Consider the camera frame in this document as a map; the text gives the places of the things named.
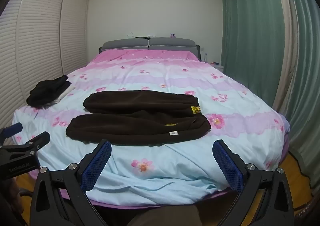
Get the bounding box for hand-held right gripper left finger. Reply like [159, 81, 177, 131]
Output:
[31, 140, 113, 226]

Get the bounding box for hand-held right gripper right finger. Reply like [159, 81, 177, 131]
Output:
[212, 140, 294, 226]

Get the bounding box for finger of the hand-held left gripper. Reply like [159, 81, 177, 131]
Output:
[0, 122, 24, 142]
[25, 131, 51, 153]

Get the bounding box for dark brown corduroy pants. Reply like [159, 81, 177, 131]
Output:
[65, 90, 212, 146]

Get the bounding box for pile of black clothes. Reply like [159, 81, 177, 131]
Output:
[26, 74, 72, 107]

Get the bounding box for white cloth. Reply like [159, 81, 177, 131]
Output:
[49, 87, 76, 104]

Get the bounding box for white louvered wardrobe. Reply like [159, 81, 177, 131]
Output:
[0, 0, 90, 147]

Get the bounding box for white nightstand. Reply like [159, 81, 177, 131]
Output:
[210, 62, 224, 73]

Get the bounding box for pink floral duvet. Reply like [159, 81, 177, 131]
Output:
[12, 49, 292, 207]

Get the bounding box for green curtain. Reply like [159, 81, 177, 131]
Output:
[220, 0, 286, 112]
[280, 0, 320, 187]

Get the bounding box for grey padded headboard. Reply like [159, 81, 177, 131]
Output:
[99, 37, 202, 61]

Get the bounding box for beige curtain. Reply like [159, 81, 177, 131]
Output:
[271, 0, 295, 127]

